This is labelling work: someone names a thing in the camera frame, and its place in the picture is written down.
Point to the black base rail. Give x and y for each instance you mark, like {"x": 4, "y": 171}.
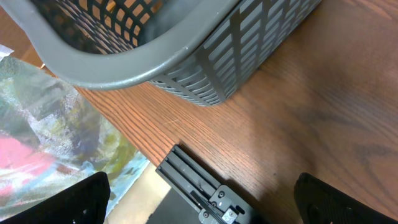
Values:
{"x": 196, "y": 196}

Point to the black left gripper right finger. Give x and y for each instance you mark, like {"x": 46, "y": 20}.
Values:
{"x": 320, "y": 203}

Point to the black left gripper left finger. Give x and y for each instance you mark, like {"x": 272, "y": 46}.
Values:
{"x": 84, "y": 202}

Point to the colourful painted sheet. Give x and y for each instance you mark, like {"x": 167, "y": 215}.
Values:
{"x": 52, "y": 138}

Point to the grey plastic basket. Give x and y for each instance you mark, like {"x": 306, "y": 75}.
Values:
{"x": 200, "y": 51}

